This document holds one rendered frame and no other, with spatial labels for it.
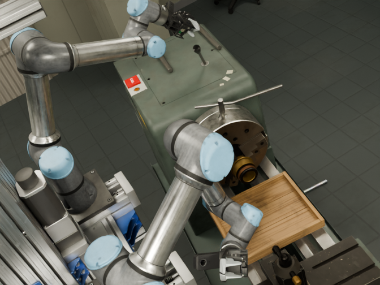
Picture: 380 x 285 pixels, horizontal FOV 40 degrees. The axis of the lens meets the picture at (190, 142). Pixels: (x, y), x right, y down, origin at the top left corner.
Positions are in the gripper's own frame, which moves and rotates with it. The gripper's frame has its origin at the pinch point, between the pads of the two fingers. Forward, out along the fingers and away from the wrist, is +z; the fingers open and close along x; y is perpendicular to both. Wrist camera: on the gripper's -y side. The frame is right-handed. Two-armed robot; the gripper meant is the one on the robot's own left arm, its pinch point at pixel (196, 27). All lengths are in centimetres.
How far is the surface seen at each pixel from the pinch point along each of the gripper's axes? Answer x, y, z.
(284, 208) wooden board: -22, 76, 25
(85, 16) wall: -147, -236, 116
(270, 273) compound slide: -22, 102, -5
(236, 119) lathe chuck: -7.5, 44.8, 2.3
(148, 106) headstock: -32.2, 17.9, -11.0
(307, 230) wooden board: -17, 89, 23
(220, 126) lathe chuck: -12.1, 45.5, -3.0
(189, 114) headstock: -21.6, 30.8, -3.4
